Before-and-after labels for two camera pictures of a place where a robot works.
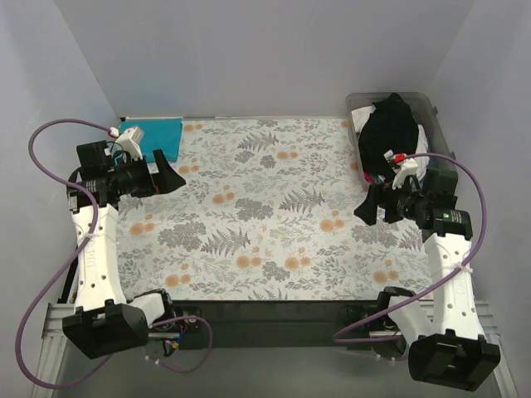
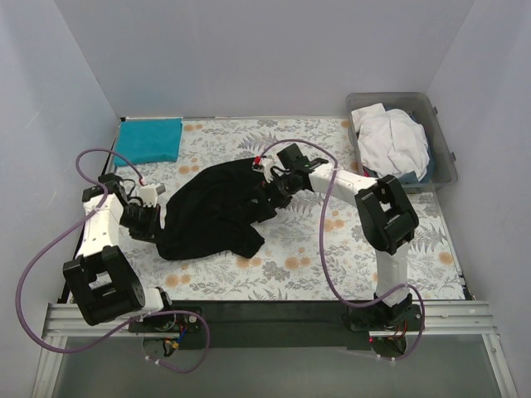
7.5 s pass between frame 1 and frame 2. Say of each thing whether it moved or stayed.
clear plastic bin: stayed
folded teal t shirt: stayed
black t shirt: moved
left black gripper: moved
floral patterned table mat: stayed
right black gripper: moved
